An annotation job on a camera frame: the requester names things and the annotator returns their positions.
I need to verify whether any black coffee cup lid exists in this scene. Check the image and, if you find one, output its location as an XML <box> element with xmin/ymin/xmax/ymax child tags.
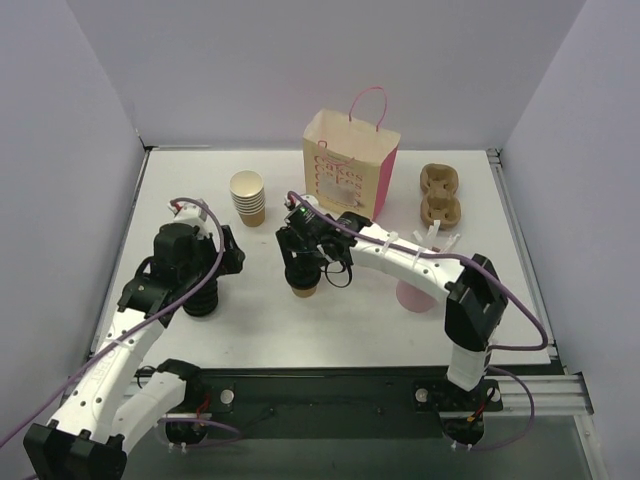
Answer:
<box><xmin>285</xmin><ymin>269</ymin><xmax>321</xmax><ymax>290</ymax></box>

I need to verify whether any single brown paper cup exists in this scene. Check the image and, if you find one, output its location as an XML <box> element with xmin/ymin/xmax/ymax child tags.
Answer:
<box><xmin>291</xmin><ymin>285</ymin><xmax>317</xmax><ymax>298</ymax></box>

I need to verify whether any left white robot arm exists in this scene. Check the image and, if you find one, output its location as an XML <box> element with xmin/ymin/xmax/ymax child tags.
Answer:
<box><xmin>23</xmin><ymin>220</ymin><xmax>245</xmax><ymax>479</ymax></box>

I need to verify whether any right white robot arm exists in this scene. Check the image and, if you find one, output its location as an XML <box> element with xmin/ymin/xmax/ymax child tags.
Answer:
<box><xmin>276</xmin><ymin>199</ymin><xmax>508</xmax><ymax>408</ymax></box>

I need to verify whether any stack of black lids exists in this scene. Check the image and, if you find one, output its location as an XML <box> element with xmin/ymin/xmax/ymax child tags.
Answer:
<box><xmin>183</xmin><ymin>278</ymin><xmax>219</xmax><ymax>318</ymax></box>

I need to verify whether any stack of brown paper cups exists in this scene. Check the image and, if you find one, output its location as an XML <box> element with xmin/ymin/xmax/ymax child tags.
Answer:
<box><xmin>229</xmin><ymin>170</ymin><xmax>266</xmax><ymax>228</ymax></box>

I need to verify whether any cakes paper gift bag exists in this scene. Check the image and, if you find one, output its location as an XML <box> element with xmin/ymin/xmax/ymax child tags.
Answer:
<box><xmin>302</xmin><ymin>109</ymin><xmax>401</xmax><ymax>220</ymax></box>

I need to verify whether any pink cup holding straws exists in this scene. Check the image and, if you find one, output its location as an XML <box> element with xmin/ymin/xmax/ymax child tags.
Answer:
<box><xmin>395</xmin><ymin>281</ymin><xmax>438</xmax><ymax>313</ymax></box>

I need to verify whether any brown pulp cup carrier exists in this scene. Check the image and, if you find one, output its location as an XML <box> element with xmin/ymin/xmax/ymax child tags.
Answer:
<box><xmin>420</xmin><ymin>163</ymin><xmax>462</xmax><ymax>230</ymax></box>

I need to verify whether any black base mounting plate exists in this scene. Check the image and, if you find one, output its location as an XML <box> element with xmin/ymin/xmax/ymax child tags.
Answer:
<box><xmin>160</xmin><ymin>367</ymin><xmax>503</xmax><ymax>447</ymax></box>

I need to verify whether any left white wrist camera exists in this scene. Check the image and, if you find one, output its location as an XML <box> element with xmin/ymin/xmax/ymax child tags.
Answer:
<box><xmin>168</xmin><ymin>201</ymin><xmax>211</xmax><ymax>237</ymax></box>

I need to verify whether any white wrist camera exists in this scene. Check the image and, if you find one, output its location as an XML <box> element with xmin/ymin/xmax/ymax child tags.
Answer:
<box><xmin>284</xmin><ymin>191</ymin><xmax>308</xmax><ymax>211</ymax></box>
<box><xmin>168</xmin><ymin>201</ymin><xmax>211</xmax><ymax>237</ymax></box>

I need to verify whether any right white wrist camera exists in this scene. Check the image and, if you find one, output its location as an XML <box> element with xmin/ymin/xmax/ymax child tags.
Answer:
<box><xmin>284</xmin><ymin>191</ymin><xmax>308</xmax><ymax>211</ymax></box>

